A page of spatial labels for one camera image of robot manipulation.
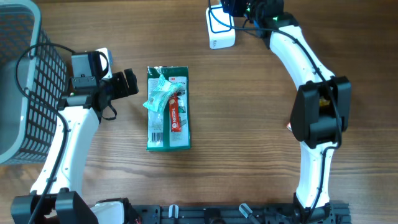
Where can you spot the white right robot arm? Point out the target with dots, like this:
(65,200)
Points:
(320,112)

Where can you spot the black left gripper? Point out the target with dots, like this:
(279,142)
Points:
(122,79)

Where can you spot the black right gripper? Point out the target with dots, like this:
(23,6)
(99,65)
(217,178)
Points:
(239,9)

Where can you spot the red tissue pack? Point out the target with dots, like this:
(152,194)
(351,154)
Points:
(288,126)

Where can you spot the white barcode scanner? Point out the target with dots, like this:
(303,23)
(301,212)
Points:
(220,36)

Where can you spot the yellow liquid bottle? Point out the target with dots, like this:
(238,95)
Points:
(323,102)

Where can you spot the red coffee stick sachet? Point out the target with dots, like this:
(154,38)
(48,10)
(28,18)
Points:
(174,115)

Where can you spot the green 3M glove package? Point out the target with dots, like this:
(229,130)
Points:
(159,135)

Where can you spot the black plastic mesh basket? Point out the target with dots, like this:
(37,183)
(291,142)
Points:
(31,70)

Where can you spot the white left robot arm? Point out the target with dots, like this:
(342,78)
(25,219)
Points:
(55,197)

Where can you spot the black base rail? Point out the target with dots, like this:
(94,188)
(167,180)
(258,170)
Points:
(244,213)

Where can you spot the teal white small packet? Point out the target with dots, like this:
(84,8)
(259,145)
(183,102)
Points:
(159,92)

